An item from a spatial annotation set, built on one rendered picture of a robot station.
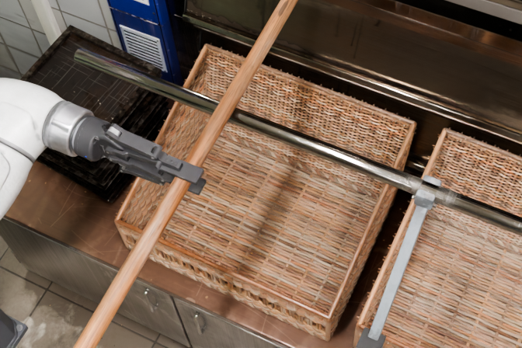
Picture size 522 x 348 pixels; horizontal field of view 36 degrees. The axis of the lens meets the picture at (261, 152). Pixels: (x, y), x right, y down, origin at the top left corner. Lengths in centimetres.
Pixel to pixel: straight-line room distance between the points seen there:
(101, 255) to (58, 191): 23
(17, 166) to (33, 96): 13
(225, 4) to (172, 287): 68
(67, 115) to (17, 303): 134
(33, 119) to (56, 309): 127
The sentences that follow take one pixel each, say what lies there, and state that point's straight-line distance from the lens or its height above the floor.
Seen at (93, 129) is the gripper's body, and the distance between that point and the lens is 144.
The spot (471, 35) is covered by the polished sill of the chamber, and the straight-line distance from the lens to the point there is 164.
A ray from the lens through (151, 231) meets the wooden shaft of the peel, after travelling 134.
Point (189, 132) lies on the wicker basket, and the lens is 208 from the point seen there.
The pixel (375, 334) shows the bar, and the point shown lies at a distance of 152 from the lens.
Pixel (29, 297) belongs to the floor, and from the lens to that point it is 271.
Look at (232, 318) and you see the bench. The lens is 194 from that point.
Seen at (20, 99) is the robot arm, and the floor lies 124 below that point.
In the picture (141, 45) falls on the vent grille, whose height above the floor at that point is 75.
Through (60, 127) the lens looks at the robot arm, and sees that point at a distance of 145.
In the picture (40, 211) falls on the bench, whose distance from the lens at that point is 215.
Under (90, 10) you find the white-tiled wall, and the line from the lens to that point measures 224.
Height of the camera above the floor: 240
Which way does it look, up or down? 59 degrees down
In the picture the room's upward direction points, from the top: 5 degrees counter-clockwise
